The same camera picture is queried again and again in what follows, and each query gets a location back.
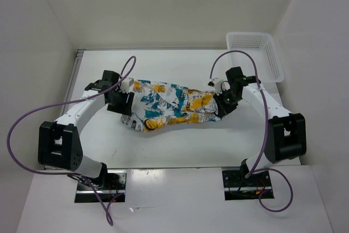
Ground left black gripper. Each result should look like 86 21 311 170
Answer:
106 88 134 116

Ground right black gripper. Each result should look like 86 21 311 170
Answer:
213 88 241 117

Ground colourful printed shorts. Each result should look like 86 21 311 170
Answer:
121 80 221 132

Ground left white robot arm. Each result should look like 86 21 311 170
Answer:
38 70 134 189

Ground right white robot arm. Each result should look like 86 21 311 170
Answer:
208 67 306 186

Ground white plastic basket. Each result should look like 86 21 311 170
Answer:
226 32 285 83

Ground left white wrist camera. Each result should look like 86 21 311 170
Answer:
119 77 134 93

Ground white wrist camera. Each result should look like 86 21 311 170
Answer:
119 77 134 93
208 77 224 95

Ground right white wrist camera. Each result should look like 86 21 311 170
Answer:
208 77 224 95

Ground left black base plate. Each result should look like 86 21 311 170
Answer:
74 170 127 204

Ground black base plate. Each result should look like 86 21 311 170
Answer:
222 167 274 201
74 170 127 204

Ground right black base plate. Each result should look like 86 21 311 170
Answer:
222 167 274 201

